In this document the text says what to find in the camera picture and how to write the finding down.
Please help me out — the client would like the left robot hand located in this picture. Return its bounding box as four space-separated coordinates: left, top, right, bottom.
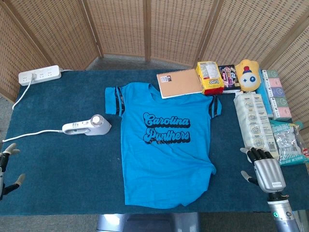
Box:
0 143 26 201

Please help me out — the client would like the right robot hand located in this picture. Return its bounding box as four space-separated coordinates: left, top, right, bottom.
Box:
240 146 287 193

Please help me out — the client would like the white handheld steam iron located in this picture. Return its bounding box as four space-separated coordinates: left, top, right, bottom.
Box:
62 114 112 136

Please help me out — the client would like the blue Carolina Panthers t-shirt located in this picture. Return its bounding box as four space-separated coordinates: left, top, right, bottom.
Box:
104 82 223 210

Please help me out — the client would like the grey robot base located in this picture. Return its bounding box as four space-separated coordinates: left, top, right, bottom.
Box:
96 212 201 232

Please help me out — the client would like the teal silver candy bag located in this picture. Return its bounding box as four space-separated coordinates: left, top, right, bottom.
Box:
269 119 309 167

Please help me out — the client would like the long white tissue pack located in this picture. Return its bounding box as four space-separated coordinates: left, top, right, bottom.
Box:
233 93 281 160

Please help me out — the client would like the dark teal table cover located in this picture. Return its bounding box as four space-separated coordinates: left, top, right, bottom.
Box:
0 69 309 217

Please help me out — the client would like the pastel tissue box pack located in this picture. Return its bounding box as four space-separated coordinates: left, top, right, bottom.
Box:
255 69 293 121

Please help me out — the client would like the yellow plush toy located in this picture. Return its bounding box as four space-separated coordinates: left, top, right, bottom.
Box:
235 59 262 93

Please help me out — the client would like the white power strip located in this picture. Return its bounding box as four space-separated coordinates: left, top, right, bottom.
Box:
18 65 62 87

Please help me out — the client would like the black snack packet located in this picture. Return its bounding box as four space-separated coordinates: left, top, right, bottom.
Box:
218 64 241 92

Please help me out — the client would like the yellow Lipo snack bag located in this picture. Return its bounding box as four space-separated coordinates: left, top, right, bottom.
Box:
195 61 225 96

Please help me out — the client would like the brown spiral notebook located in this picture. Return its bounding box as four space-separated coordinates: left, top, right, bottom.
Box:
156 68 203 99

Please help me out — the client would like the wicker folding screen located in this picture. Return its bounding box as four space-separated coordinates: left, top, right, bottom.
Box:
0 0 309 126

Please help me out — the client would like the white cable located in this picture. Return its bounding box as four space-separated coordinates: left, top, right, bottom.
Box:
2 73 64 143

